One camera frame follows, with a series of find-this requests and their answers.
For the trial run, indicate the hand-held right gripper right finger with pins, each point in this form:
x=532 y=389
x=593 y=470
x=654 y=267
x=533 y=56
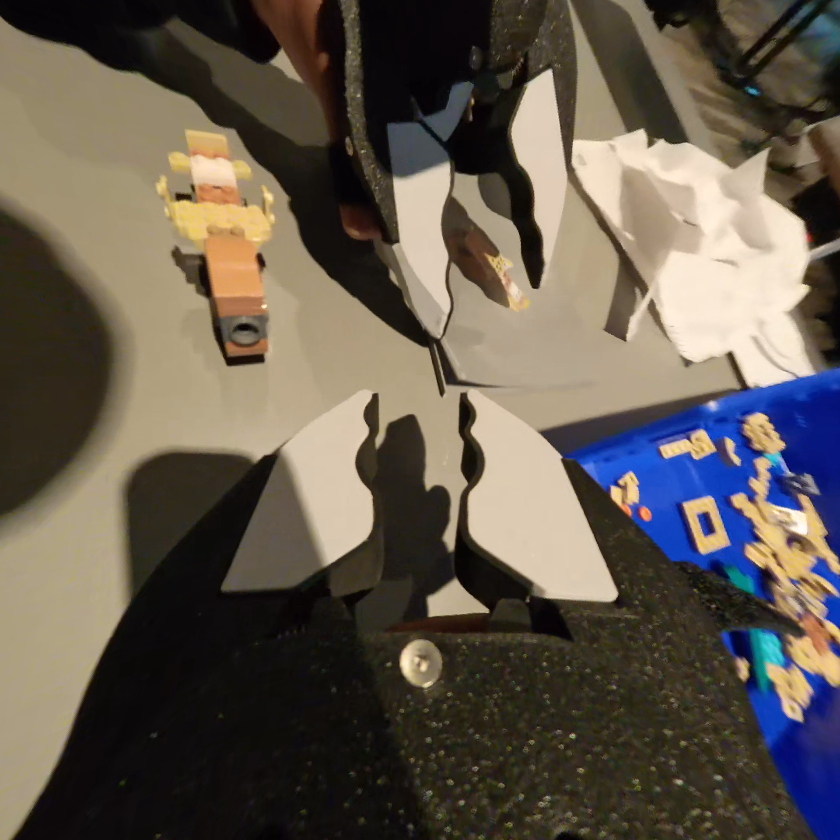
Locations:
x=531 y=525

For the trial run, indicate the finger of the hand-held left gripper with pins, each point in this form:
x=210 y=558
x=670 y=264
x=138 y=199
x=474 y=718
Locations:
x=541 y=164
x=417 y=216

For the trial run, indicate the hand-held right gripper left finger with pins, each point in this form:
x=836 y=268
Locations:
x=308 y=512

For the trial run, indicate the grey instruction booklet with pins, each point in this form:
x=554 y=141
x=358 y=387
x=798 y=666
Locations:
x=499 y=341

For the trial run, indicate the brown and tan brick model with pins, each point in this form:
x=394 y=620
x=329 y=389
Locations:
x=233 y=275

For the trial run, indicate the blue plastic bin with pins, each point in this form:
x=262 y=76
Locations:
x=820 y=787

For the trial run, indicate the person's left forearm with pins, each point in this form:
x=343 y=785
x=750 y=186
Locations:
x=131 y=19

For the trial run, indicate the person's left hand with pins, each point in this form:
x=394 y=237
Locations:
x=308 y=39

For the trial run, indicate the crumpled white paper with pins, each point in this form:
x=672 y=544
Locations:
x=722 y=249

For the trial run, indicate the pile of tan bricks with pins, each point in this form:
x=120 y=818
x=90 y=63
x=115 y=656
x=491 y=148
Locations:
x=781 y=544

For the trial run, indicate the teal curved brick piece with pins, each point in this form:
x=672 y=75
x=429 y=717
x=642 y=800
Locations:
x=764 y=656

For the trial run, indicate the tan rectangular frame brick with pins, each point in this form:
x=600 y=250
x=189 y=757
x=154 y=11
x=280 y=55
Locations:
x=689 y=525

